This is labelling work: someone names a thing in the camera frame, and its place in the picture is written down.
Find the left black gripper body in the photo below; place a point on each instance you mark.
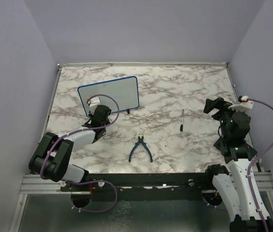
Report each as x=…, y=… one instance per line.
x=91, y=115

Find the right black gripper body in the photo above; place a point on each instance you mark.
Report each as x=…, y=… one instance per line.
x=227, y=116

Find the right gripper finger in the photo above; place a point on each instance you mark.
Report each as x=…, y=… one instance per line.
x=219, y=104
x=217, y=115

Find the blue framed whiteboard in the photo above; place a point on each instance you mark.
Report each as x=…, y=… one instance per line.
x=118, y=94

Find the white whiteboard marker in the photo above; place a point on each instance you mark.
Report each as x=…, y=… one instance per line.
x=182, y=120

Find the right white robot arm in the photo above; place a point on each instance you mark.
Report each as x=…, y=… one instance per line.
x=235, y=182

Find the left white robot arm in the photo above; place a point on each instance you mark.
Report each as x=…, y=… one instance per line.
x=53, y=157

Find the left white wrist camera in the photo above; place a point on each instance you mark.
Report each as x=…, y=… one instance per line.
x=92, y=104

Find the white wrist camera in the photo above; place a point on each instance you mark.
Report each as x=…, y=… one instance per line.
x=92, y=104
x=244, y=105

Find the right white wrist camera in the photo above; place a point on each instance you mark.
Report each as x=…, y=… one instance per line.
x=244, y=105

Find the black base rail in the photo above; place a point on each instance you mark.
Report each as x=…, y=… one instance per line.
x=158, y=187

